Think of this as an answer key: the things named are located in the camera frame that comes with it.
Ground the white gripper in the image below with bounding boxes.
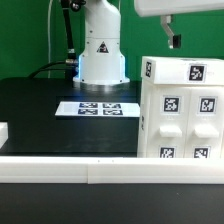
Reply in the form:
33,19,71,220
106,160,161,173
134,0,224,49

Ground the white cabinet top block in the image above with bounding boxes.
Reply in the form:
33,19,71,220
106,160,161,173
141,56,224,86

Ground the white cabinet door panel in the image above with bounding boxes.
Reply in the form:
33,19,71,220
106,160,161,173
146,86,189,158
184,87,224,159

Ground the white cabinet box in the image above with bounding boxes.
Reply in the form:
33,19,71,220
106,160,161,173
136,79,224,159

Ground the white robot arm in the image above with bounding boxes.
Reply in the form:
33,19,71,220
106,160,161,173
60,0,224,89

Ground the white marker sheet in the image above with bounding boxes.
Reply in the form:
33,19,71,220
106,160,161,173
55,101,140,118

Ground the black cable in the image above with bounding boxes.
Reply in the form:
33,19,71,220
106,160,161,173
28,0,79,79

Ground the white cable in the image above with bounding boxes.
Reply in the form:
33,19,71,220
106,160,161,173
47,0,54,79

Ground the white frame border wall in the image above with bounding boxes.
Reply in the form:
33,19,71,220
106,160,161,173
0,122,224,185

